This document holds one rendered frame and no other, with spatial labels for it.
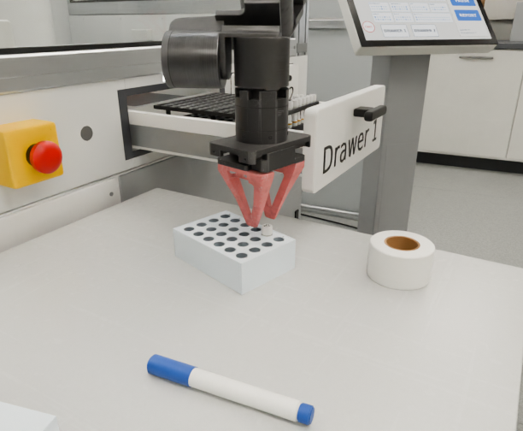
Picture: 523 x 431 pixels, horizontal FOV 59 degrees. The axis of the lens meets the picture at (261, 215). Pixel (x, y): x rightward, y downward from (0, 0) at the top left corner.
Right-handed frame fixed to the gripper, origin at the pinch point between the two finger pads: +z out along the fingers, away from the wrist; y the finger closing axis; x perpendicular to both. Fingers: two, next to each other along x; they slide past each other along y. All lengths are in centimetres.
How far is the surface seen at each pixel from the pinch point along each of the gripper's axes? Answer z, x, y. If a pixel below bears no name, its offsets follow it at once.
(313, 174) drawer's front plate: -2.8, 0.4, -9.7
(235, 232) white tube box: 2.1, -2.2, 2.1
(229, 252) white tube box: 2.1, 1.0, 6.3
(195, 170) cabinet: 6.6, -36.1, -21.0
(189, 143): -3.9, -21.0, -7.3
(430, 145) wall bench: 65, -98, -308
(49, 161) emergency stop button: -5.4, -22.0, 13.8
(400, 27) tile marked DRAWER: -20, -37, -108
